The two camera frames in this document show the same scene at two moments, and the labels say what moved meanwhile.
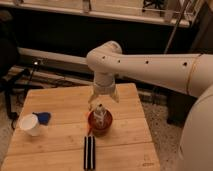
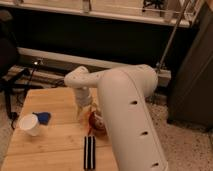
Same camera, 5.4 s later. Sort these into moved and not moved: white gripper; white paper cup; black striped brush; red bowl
Moved: white gripper
Not moved: white paper cup; black striped brush; red bowl
